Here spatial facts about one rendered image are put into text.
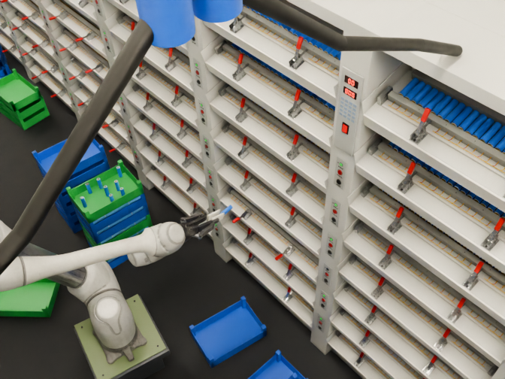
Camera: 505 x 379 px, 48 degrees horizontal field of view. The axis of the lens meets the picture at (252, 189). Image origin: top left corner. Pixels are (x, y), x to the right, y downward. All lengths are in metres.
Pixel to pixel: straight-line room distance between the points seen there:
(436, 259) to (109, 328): 1.30
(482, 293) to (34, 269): 1.39
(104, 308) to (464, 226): 1.42
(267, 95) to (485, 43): 0.75
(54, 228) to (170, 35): 2.72
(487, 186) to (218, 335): 1.67
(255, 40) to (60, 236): 1.86
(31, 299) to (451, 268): 2.09
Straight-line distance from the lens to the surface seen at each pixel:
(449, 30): 1.45
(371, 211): 1.80
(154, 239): 1.98
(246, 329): 2.76
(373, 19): 1.45
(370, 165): 1.67
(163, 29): 0.64
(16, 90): 4.05
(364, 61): 1.46
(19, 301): 3.09
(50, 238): 3.28
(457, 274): 1.71
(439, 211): 1.59
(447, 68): 1.32
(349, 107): 1.56
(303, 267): 2.33
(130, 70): 0.65
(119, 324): 2.36
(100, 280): 2.43
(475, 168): 1.45
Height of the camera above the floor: 2.44
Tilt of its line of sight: 48 degrees down
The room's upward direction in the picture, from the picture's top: 2 degrees counter-clockwise
